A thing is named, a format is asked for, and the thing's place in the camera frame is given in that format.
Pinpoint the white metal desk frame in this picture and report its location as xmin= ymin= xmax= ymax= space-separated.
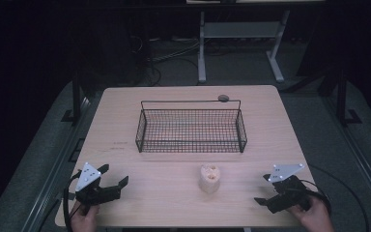
xmin=185 ymin=0 xmax=327 ymax=84

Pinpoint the black metal stand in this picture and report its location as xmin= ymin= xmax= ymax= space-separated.
xmin=333 ymin=68 xmax=363 ymax=128
xmin=60 ymin=71 xmax=85 ymax=126

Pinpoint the grey floor cable bundle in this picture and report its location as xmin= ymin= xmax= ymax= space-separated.
xmin=150 ymin=38 xmax=205 ymax=64

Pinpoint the beige lotus root piece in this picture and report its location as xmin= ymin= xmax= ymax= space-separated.
xmin=198 ymin=163 xmax=222 ymax=194

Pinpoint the thin black floor cable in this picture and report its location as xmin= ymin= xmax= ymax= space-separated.
xmin=130 ymin=34 xmax=163 ymax=87

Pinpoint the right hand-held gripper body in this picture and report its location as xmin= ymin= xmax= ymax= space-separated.
xmin=268 ymin=162 xmax=312 ymax=215

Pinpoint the aluminium floor rail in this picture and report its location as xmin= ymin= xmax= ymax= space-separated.
xmin=322 ymin=95 xmax=371 ymax=223
xmin=20 ymin=95 xmax=93 ymax=232

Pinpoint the black wire basket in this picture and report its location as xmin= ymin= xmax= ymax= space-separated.
xmin=134 ymin=99 xmax=248 ymax=155

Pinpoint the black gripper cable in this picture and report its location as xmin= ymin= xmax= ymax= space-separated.
xmin=299 ymin=163 xmax=371 ymax=232
xmin=62 ymin=171 xmax=82 ymax=232

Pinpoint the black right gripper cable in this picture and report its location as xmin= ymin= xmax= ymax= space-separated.
xmin=299 ymin=163 xmax=371 ymax=232

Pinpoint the person's left hand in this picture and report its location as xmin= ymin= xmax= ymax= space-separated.
xmin=69 ymin=200 xmax=101 ymax=232

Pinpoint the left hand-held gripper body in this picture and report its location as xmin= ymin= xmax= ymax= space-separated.
xmin=74 ymin=161 xmax=123 ymax=208

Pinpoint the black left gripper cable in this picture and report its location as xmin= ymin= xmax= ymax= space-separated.
xmin=62 ymin=171 xmax=82 ymax=232

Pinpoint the person's right hand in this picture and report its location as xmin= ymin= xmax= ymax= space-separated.
xmin=285 ymin=194 xmax=336 ymax=232

